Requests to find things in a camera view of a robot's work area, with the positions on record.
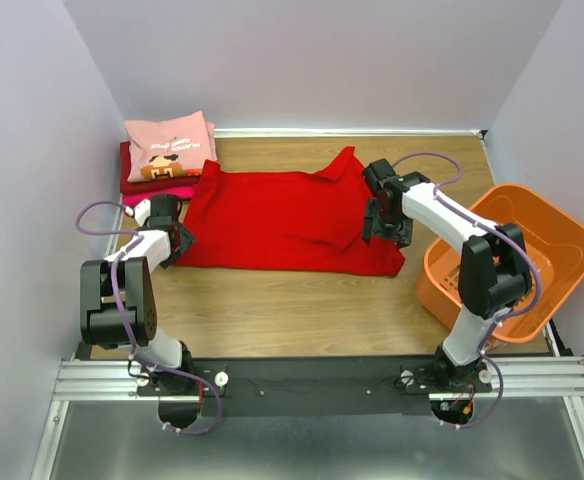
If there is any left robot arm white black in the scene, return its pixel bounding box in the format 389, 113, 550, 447
80, 194, 202, 386

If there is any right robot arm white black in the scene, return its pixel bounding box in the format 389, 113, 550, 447
361, 159, 540, 388

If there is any magenta folded t shirt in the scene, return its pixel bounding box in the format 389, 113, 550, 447
122, 185, 196, 207

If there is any dark red folded t shirt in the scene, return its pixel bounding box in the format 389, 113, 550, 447
119, 141, 200, 195

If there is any pink folded printed t shirt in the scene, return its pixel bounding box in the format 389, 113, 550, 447
124, 111, 217, 183

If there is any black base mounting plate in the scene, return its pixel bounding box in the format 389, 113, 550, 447
136, 353, 493, 418

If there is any orange plastic laundry basket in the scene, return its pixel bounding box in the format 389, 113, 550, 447
416, 184, 584, 347

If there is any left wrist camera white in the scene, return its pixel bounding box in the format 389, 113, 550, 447
124, 199, 152, 226

